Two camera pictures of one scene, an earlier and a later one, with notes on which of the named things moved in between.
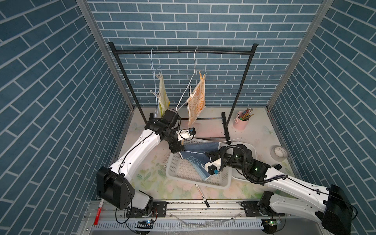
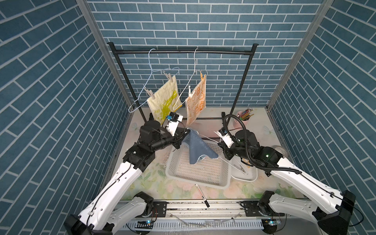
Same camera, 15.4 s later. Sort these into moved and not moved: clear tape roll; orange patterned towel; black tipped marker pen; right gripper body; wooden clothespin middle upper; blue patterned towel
Moved: right gripper body; blue patterned towel
Not moved: black tipped marker pen; orange patterned towel; clear tape roll; wooden clothespin middle upper
